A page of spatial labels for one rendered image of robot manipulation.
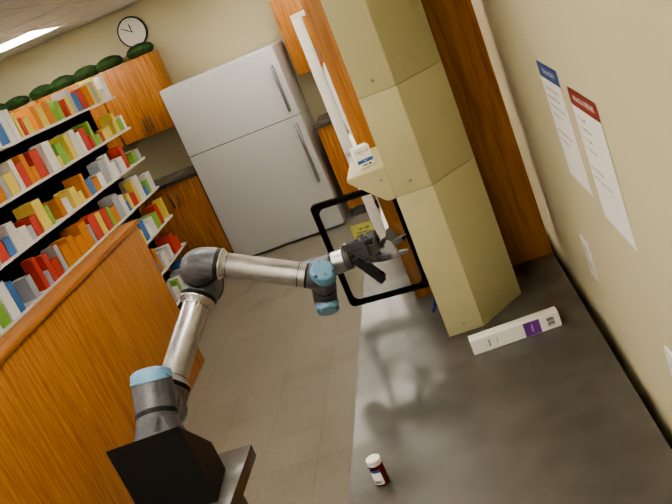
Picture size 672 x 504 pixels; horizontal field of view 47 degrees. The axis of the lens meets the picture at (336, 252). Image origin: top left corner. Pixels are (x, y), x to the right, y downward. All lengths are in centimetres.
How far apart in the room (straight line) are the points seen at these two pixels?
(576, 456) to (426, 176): 88
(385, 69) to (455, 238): 53
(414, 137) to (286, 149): 510
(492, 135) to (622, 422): 112
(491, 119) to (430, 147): 40
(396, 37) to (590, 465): 120
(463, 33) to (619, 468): 141
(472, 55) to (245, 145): 493
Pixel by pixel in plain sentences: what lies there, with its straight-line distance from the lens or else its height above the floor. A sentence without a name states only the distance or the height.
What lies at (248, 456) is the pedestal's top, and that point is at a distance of 224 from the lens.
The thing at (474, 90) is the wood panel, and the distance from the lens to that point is 253.
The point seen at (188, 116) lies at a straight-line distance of 733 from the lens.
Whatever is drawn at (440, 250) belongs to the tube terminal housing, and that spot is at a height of 122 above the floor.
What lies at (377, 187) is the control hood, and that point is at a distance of 220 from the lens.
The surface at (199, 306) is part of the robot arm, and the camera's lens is 240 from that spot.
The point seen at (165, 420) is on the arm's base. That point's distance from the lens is 212.
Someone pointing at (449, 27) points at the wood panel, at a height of 177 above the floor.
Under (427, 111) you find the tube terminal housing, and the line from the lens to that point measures 221.
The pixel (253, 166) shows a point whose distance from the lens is 730.
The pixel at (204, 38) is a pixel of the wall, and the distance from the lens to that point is 790.
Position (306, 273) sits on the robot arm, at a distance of 226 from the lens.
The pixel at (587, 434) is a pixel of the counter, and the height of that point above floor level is 94.
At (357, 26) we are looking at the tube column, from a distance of 212.
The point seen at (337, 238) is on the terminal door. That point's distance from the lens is 262.
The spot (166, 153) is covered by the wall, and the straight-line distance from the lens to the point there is 818.
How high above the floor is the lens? 199
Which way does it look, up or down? 17 degrees down
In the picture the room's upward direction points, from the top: 23 degrees counter-clockwise
